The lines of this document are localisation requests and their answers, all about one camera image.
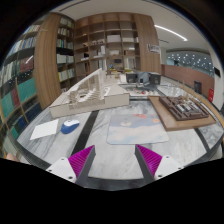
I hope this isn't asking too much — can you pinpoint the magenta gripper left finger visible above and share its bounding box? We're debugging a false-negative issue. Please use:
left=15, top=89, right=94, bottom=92
left=45, top=144, right=97, bottom=188

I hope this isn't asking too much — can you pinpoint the grey building model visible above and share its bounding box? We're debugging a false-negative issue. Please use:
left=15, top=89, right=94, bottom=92
left=126, top=71, right=161, bottom=85

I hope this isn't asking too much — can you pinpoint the white wall poster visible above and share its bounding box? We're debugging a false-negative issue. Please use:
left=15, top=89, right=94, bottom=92
left=147, top=44, right=160, bottom=54

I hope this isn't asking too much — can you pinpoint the pastel printed mouse pad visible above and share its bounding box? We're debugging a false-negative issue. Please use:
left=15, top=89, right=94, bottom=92
left=107, top=114, right=169, bottom=145

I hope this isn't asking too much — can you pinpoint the wooden bookshelf wall unit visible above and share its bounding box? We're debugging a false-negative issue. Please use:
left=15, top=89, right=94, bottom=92
left=34, top=12, right=161, bottom=108

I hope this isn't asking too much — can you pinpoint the white sheet of paper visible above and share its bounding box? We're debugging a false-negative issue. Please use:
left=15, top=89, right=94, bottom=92
left=30, top=120, right=58, bottom=140

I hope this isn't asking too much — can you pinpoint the white architectural model on base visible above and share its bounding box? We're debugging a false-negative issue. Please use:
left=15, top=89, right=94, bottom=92
left=49, top=69, right=130, bottom=118

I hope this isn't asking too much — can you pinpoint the glass-front bookcase with books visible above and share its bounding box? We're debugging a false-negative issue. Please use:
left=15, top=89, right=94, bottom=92
left=0, top=22, right=41, bottom=158

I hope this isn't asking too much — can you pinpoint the brown architectural model on board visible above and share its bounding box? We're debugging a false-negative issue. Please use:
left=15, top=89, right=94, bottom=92
left=149, top=96, right=216, bottom=131

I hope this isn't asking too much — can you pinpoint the ceiling strip light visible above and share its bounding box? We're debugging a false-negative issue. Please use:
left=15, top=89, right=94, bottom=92
left=154, top=25, right=188, bottom=42

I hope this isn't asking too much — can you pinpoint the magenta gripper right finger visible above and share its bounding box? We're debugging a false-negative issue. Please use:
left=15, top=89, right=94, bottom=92
left=134, top=144, right=184, bottom=186

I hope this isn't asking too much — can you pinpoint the blue and white computer mouse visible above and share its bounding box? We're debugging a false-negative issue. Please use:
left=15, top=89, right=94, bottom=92
left=61, top=120, right=80, bottom=134

